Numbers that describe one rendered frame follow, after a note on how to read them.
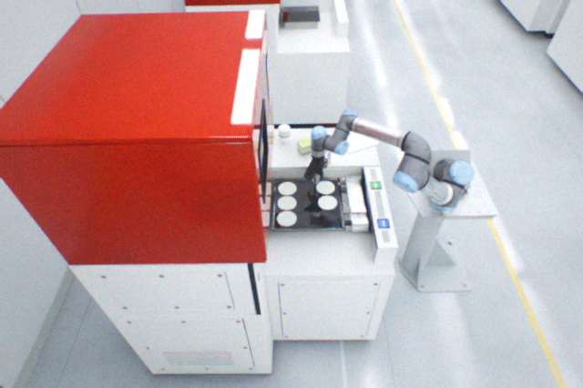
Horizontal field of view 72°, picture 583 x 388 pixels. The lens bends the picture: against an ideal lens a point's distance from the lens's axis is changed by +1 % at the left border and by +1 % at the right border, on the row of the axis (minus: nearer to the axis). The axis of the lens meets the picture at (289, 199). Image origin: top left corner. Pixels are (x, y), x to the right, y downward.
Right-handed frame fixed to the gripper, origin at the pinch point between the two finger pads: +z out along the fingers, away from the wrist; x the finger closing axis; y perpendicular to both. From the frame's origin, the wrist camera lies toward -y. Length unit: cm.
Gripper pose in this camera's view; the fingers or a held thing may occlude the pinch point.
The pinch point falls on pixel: (314, 183)
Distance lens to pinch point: 220.0
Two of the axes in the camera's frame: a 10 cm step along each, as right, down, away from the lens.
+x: -8.6, -3.6, 3.6
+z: 0.3, 6.8, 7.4
